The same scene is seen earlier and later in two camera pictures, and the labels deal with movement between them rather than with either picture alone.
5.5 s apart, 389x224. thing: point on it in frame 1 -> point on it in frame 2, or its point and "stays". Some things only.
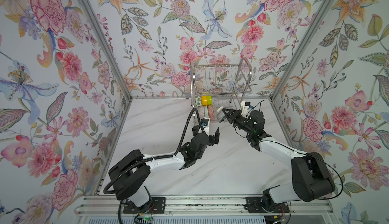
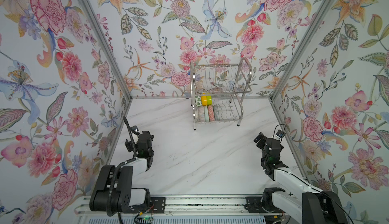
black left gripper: x=208 y=138 -> x=143 y=137
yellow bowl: x=204 y=100 stays
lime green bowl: x=209 y=100 stays
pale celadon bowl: x=206 y=111 stays
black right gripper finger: x=231 y=114 -> x=261 y=140
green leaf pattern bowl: x=197 y=101 stays
